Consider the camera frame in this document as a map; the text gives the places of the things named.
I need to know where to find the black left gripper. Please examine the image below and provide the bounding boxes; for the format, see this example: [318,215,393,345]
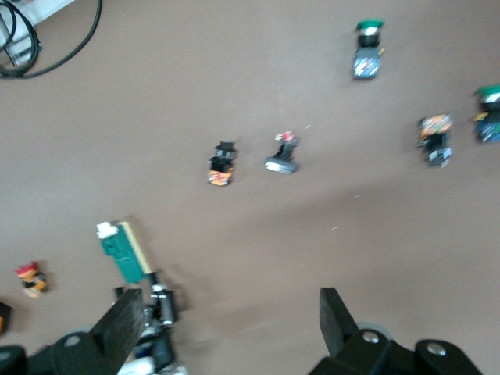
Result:
[112,269,183,368]

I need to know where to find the orange button enclosure box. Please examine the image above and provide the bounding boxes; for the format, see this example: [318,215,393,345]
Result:
[0,300,13,337]

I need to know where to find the black cable bundle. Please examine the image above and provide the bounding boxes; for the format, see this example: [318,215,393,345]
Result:
[0,0,43,70]

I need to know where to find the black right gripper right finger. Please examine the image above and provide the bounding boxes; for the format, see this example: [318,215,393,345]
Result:
[308,287,481,375]

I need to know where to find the black switch orange contact block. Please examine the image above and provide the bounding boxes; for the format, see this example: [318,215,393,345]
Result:
[416,113,454,168]

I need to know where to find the green push button blue block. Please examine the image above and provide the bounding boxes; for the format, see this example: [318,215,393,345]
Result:
[470,84,500,144]
[350,18,388,81]

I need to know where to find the black looped cable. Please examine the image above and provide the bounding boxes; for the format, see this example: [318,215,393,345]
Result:
[0,0,103,79]

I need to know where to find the red emergency stop orange block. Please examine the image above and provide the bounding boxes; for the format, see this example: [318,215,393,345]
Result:
[14,261,50,300]

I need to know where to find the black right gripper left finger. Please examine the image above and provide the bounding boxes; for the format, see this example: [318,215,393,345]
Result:
[0,287,145,375]

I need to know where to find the black selector orange contact block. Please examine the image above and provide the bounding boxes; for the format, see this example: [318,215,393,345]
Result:
[206,140,239,188]

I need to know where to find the black square push button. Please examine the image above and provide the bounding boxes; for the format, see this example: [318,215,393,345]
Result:
[264,130,301,176]

